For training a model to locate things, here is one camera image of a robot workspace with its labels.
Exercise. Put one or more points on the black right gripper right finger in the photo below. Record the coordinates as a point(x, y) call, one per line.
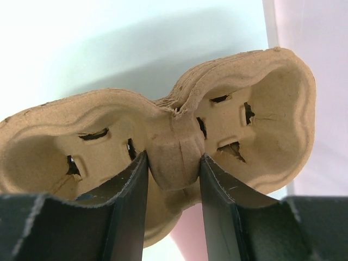
point(242, 224)

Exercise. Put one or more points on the brown pulp cup carrier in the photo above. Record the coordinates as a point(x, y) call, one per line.
point(253, 113)

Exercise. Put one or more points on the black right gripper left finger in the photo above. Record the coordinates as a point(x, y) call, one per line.
point(105, 223)

